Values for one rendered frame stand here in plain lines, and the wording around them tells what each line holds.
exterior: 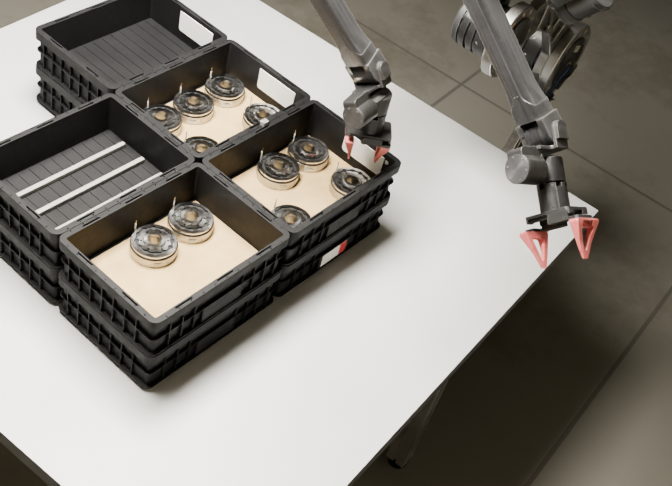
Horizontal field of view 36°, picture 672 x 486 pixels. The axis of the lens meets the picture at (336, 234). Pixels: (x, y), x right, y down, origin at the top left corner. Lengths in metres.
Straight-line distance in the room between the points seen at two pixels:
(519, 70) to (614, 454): 1.66
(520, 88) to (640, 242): 2.15
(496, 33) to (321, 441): 0.90
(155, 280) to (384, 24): 2.70
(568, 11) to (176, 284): 1.02
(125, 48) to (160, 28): 0.14
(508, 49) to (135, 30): 1.25
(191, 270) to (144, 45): 0.82
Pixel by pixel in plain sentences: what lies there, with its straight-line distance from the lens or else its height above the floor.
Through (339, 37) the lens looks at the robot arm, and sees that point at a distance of 2.25.
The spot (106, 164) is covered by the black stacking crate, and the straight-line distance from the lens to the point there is 2.47.
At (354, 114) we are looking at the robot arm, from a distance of 2.27.
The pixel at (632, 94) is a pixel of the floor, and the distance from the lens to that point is 4.84.
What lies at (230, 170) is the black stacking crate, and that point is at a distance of 2.46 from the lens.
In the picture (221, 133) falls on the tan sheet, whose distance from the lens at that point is 2.59.
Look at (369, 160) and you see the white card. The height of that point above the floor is 0.88.
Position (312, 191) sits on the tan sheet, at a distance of 2.48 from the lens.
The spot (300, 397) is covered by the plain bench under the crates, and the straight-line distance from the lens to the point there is 2.24.
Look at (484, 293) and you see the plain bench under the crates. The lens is 2.57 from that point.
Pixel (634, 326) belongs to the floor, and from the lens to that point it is 3.74.
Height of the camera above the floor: 2.49
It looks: 44 degrees down
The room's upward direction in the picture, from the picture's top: 16 degrees clockwise
